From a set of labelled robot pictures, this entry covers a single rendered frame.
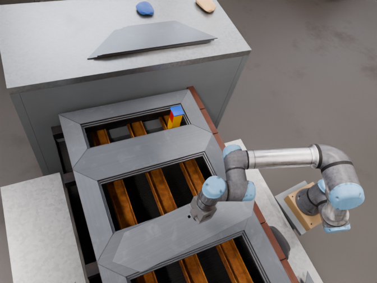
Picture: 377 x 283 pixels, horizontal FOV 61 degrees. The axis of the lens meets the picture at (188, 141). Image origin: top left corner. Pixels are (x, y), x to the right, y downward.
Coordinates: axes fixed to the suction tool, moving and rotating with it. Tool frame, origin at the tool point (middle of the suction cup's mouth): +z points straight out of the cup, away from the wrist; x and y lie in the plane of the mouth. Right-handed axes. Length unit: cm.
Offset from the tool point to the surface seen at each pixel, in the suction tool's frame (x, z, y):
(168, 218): -9.3, 9.4, -6.8
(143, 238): -23.0, 9.3, -3.4
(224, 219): 14.3, 9.5, 3.9
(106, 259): -39.7, 9.3, -1.8
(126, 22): 13, -11, -114
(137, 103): 3, 9, -73
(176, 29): 37, -13, -99
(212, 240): 4.2, 9.6, 10.1
